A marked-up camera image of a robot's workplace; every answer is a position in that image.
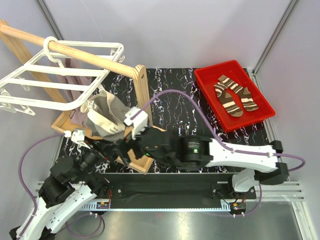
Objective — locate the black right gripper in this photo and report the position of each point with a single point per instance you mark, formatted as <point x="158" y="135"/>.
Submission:
<point x="134" y="143"/>

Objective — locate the grey cream sock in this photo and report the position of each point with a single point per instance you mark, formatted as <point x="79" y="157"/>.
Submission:
<point x="107" y="117"/>

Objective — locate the wooden clothes rack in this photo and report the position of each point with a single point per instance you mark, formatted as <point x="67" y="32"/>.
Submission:
<point x="88" y="58"/>

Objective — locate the white plastic clip hanger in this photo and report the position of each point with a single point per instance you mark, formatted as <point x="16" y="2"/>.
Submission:
<point x="35" y="70"/>

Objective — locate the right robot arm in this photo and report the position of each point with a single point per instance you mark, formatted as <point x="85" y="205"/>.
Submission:
<point x="259" y="163"/>

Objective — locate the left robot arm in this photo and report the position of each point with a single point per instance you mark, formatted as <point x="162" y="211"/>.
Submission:
<point x="72" y="183"/>

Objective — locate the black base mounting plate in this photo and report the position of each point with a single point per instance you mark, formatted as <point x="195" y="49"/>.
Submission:
<point x="168" y="189"/>

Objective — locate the mauve hanging cloth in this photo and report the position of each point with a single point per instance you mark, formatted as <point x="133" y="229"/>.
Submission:
<point x="76" y="117"/>

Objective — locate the red plastic bin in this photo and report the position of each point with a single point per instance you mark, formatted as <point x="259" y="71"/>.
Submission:
<point x="207" y="77"/>

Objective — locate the brown striped sock left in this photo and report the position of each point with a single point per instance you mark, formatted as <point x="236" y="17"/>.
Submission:
<point x="227" y="101"/>

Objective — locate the brown striped sock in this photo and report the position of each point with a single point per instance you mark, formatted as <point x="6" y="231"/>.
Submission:
<point x="243" y="92"/>
<point x="227" y="101"/>

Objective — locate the brown striped sock right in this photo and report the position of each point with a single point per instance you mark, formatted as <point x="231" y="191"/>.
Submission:
<point x="243" y="92"/>

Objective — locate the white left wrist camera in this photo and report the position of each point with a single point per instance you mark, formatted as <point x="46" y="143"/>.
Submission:
<point x="77" y="136"/>

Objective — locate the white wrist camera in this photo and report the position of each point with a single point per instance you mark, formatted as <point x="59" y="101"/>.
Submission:
<point x="137" y="119"/>
<point x="77" y="136"/>

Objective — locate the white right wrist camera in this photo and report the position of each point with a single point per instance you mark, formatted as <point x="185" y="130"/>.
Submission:
<point x="137" y="119"/>

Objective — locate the white slotted cable duct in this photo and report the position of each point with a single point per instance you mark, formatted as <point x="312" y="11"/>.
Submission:
<point x="99" y="206"/>

